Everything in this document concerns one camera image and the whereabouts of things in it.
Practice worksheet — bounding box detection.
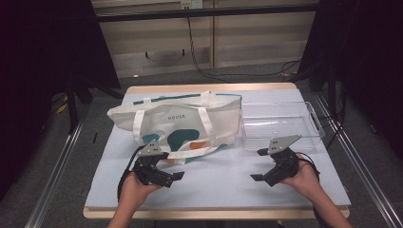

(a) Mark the clear plastic bin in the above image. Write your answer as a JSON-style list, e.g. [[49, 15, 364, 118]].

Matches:
[[240, 101, 326, 152]]

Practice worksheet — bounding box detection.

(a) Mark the person's right hand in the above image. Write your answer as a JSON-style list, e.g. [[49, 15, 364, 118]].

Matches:
[[279, 153, 323, 200]]

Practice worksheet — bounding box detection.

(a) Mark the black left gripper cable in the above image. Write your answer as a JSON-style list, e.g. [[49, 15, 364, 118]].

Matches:
[[116, 144, 146, 203]]

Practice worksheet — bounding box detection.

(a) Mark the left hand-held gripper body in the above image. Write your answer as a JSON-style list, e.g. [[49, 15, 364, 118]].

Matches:
[[132, 139, 175, 188]]

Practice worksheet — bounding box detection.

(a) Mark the black floor cable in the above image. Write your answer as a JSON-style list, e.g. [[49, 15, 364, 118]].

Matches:
[[185, 17, 302, 84]]

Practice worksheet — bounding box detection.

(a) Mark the light blue table mat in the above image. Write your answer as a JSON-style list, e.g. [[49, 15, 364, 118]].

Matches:
[[85, 88, 352, 212]]

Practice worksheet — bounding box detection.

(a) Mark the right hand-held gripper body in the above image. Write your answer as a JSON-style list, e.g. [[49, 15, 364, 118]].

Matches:
[[263, 134, 303, 187]]

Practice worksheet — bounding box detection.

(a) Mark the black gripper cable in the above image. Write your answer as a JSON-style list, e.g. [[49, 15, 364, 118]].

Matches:
[[297, 151, 321, 179], [116, 144, 146, 203]]

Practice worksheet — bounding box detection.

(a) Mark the dark curtain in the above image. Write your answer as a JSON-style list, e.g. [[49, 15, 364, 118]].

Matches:
[[297, 0, 403, 160], [0, 0, 122, 200]]

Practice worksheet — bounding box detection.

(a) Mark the white wall outlet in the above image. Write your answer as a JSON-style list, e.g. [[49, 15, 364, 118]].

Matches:
[[180, 0, 203, 10]]

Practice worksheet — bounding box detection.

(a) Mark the metal floor rail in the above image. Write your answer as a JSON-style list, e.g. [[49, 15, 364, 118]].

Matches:
[[313, 91, 403, 228], [24, 110, 90, 228]]

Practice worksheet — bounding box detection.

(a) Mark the black horizontal bar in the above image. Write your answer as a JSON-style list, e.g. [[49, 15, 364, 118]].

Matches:
[[94, 4, 319, 24]]

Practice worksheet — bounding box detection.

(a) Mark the white printed tote bag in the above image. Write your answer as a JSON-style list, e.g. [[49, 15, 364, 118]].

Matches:
[[106, 90, 243, 165]]

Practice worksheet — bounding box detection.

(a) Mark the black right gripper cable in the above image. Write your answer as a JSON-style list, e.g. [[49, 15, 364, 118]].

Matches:
[[297, 151, 321, 179]]

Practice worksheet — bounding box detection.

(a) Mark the person's left hand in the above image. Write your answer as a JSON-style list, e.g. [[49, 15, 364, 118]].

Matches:
[[121, 172, 163, 211]]

